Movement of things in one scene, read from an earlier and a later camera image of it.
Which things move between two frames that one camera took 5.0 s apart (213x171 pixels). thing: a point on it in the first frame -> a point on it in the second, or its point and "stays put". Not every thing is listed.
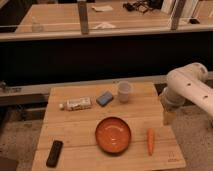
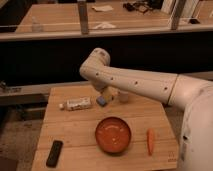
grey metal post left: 84,23 stays put
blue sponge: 104,99 stays put
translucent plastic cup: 124,91 stays put
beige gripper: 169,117 -> 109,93
